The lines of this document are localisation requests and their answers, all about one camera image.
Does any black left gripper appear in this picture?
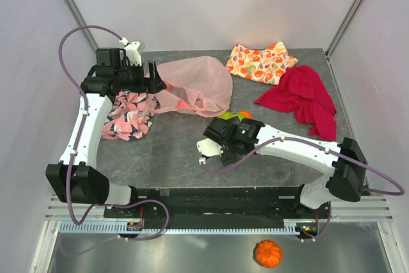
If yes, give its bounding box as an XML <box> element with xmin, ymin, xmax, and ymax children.
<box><xmin>114</xmin><ymin>59</ymin><xmax>166</xmax><ymax>95</ymax></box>

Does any green fake apple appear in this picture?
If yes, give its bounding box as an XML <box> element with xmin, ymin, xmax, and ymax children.
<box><xmin>218</xmin><ymin>111</ymin><xmax>240</xmax><ymax>120</ymax></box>

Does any orange fake orange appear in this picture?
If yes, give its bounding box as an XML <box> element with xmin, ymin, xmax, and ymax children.
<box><xmin>238</xmin><ymin>111</ymin><xmax>253</xmax><ymax>119</ymax></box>

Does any pink translucent plastic bag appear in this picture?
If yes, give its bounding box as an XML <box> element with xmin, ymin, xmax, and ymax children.
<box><xmin>150</xmin><ymin>56</ymin><xmax>233</xmax><ymax>118</ymax></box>

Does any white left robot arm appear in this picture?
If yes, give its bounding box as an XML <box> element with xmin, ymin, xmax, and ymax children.
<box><xmin>45</xmin><ymin>48</ymin><xmax>166</xmax><ymax>217</ymax></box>

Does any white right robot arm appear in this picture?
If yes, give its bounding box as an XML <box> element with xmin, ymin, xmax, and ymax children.
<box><xmin>197</xmin><ymin>116</ymin><xmax>367</xmax><ymax>218</ymax></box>

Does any orange fake pumpkin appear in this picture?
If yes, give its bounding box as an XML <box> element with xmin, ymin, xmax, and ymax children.
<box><xmin>254</xmin><ymin>240</ymin><xmax>282</xmax><ymax>269</ymax></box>

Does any pink navy patterned cloth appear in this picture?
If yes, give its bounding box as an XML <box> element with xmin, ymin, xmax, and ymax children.
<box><xmin>101</xmin><ymin>91</ymin><xmax>158</xmax><ymax>141</ymax></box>

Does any red cloth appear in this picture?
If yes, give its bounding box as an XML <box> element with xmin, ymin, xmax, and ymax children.
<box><xmin>254</xmin><ymin>65</ymin><xmax>337</xmax><ymax>141</ymax></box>

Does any yellow floral cloth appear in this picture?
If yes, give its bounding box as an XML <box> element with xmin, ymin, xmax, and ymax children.
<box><xmin>226</xmin><ymin>42</ymin><xmax>298</xmax><ymax>86</ymax></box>

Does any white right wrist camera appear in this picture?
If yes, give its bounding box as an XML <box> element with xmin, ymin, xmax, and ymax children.
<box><xmin>196</xmin><ymin>138</ymin><xmax>223</xmax><ymax>165</ymax></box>

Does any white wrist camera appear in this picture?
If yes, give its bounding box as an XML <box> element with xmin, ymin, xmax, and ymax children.
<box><xmin>196</xmin><ymin>138</ymin><xmax>223</xmax><ymax>165</ymax></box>
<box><xmin>120</xmin><ymin>37</ymin><xmax>145</xmax><ymax>66</ymax></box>

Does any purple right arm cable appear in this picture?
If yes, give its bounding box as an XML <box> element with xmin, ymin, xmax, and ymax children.
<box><xmin>199</xmin><ymin>140</ymin><xmax>406</xmax><ymax>243</ymax></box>

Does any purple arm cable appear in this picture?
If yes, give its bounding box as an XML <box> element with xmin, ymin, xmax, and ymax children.
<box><xmin>57</xmin><ymin>25</ymin><xmax>170</xmax><ymax>256</ymax></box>
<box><xmin>199</xmin><ymin>140</ymin><xmax>406</xmax><ymax>243</ymax></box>

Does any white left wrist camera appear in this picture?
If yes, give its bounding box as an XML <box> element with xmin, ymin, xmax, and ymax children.
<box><xmin>120</xmin><ymin>37</ymin><xmax>145</xmax><ymax>66</ymax></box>

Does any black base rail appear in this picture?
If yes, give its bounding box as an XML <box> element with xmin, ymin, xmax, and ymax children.
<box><xmin>104</xmin><ymin>186</ymin><xmax>333</xmax><ymax>222</ymax></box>

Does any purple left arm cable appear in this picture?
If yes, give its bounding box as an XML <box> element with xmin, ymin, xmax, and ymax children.
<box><xmin>57</xmin><ymin>25</ymin><xmax>170</xmax><ymax>256</ymax></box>

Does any left aluminium frame post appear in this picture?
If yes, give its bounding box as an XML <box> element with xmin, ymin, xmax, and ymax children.
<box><xmin>63</xmin><ymin>0</ymin><xmax>99</xmax><ymax>53</ymax></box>

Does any aluminium frame post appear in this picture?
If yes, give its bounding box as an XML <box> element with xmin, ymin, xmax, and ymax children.
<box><xmin>325</xmin><ymin>0</ymin><xmax>365</xmax><ymax>59</ymax></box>
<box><xmin>63</xmin><ymin>0</ymin><xmax>99</xmax><ymax>53</ymax></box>

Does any white slotted cable duct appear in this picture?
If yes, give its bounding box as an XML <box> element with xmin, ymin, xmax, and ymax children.
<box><xmin>59</xmin><ymin>221</ymin><xmax>318</xmax><ymax>235</ymax></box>

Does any right aluminium frame post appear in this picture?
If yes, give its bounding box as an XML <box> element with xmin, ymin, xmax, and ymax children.
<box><xmin>325</xmin><ymin>0</ymin><xmax>365</xmax><ymax>59</ymax></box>

